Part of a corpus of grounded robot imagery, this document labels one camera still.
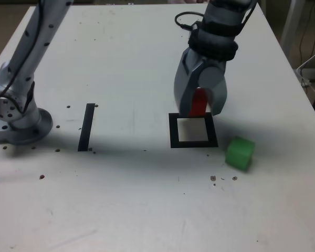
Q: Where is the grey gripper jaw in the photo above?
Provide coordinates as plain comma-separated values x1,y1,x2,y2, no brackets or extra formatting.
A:
173,48,207,114
198,64,228,116

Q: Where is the red cube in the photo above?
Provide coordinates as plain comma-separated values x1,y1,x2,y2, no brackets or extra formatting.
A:
188,87,208,118

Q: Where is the black tape square outline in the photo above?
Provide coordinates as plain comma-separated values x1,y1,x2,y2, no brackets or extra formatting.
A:
168,112,219,149

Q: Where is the white metal frame leg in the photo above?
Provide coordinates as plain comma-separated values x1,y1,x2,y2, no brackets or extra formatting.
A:
279,0,307,61

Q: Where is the green cube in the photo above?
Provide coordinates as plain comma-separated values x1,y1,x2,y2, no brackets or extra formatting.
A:
225,135,256,173

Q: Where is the thin black hanging cable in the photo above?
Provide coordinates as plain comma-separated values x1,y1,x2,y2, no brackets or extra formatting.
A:
299,0,315,62

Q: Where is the white cable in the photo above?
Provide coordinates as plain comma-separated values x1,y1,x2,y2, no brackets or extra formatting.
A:
295,44,315,98

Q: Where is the black tape strip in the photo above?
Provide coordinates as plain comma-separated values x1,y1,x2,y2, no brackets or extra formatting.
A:
77,103,95,152

